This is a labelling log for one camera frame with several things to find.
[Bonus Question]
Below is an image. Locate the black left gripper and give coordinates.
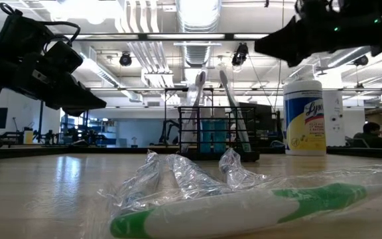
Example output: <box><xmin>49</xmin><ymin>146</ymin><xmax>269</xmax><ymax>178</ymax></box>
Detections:
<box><xmin>10</xmin><ymin>54</ymin><xmax>107</xmax><ymax>117</ymax></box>

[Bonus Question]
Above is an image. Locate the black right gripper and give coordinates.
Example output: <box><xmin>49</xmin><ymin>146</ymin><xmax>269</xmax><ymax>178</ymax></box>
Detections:
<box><xmin>254</xmin><ymin>9</ymin><xmax>376</xmax><ymax>68</ymax></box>

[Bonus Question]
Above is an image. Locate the purple toothbrush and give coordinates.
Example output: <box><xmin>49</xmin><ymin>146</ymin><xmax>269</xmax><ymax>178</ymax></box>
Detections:
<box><xmin>218</xmin><ymin>68</ymin><xmax>253</xmax><ymax>153</ymax></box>

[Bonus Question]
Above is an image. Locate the teal bottle with white cap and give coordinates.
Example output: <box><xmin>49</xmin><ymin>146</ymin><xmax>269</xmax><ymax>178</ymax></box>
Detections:
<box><xmin>200</xmin><ymin>108</ymin><xmax>214</xmax><ymax>153</ymax></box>
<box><xmin>213</xmin><ymin>108</ymin><xmax>227</xmax><ymax>153</ymax></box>

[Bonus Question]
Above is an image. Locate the green white toothbrush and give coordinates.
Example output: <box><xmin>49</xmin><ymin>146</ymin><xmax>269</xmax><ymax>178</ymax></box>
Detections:
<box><xmin>109</xmin><ymin>162</ymin><xmax>382</xmax><ymax>239</ymax></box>

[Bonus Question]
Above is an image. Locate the background robot workstation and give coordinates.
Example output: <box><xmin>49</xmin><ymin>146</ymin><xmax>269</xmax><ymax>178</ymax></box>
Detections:
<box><xmin>33</xmin><ymin>127</ymin><xmax>117</xmax><ymax>147</ymax></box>

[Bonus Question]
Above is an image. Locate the black crossbar with light strips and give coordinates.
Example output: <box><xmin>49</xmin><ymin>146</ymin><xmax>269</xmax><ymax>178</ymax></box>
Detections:
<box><xmin>0</xmin><ymin>32</ymin><xmax>271</xmax><ymax>42</ymax></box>

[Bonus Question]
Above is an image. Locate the background black monitor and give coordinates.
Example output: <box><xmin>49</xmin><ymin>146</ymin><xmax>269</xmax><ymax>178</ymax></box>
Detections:
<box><xmin>235</xmin><ymin>102</ymin><xmax>283</xmax><ymax>149</ymax></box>

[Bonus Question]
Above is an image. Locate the white round column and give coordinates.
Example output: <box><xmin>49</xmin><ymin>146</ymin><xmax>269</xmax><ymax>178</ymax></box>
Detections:
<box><xmin>322</xmin><ymin>89</ymin><xmax>347</xmax><ymax>147</ymax></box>

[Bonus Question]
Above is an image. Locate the Lysol wipes canister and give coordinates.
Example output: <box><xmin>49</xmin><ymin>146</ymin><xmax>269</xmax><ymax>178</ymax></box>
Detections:
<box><xmin>283</xmin><ymin>78</ymin><xmax>328</xmax><ymax>157</ymax></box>

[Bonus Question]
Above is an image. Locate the seated person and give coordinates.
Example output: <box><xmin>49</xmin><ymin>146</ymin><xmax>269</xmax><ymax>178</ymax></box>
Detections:
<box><xmin>353</xmin><ymin>121</ymin><xmax>382</xmax><ymax>149</ymax></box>

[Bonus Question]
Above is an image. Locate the background black stand frame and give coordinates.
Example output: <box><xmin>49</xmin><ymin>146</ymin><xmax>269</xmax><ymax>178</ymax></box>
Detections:
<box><xmin>162</xmin><ymin>87</ymin><xmax>215</xmax><ymax>147</ymax></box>
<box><xmin>37</xmin><ymin>99</ymin><xmax>91</xmax><ymax>144</ymax></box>

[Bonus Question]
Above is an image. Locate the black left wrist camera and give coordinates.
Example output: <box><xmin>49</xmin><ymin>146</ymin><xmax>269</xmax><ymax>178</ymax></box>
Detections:
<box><xmin>44</xmin><ymin>39</ymin><xmax>84</xmax><ymax>74</ymax></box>

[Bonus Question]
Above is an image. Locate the black aluminium rig frame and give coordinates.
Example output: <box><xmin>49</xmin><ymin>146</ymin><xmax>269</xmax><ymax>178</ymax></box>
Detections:
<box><xmin>0</xmin><ymin>144</ymin><xmax>382</xmax><ymax>162</ymax></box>

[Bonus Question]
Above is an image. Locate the black hanging ceiling camera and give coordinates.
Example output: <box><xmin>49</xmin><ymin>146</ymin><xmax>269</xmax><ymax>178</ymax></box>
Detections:
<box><xmin>119</xmin><ymin>51</ymin><xmax>133</xmax><ymax>67</ymax></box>
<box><xmin>231</xmin><ymin>42</ymin><xmax>250</xmax><ymax>67</ymax></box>
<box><xmin>354</xmin><ymin>54</ymin><xmax>370</xmax><ymax>67</ymax></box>

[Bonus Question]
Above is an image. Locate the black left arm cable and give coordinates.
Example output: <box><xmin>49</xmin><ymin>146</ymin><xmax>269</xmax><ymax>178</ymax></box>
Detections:
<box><xmin>0</xmin><ymin>2</ymin><xmax>82</xmax><ymax>46</ymax></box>

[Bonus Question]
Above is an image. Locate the black wire caddy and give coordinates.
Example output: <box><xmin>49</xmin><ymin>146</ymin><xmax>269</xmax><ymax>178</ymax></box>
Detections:
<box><xmin>177</xmin><ymin>104</ymin><xmax>261</xmax><ymax>163</ymax></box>

